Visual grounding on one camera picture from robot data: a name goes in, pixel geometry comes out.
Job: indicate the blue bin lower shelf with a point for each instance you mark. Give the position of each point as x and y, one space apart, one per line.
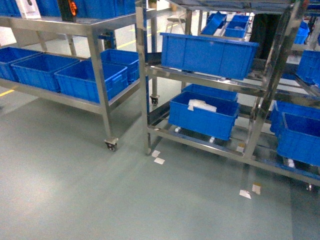
216 124

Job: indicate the blue bin shelf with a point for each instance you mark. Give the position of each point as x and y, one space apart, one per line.
209 55
216 124

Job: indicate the steel rack shelf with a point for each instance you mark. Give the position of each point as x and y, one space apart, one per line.
151 68

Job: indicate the blue bin middle shelf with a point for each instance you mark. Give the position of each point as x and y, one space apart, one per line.
209 55

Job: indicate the steel wheeled shelf cart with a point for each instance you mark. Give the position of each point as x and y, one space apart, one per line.
91 29

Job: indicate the white small box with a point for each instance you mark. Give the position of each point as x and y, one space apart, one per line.
28 9

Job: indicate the blue bin on cart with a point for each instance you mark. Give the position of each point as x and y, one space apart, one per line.
78 80
39 71
11 55

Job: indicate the blue bin lower right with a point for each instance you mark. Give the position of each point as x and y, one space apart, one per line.
299 139

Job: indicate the black orange tool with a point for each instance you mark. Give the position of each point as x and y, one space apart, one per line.
68 10

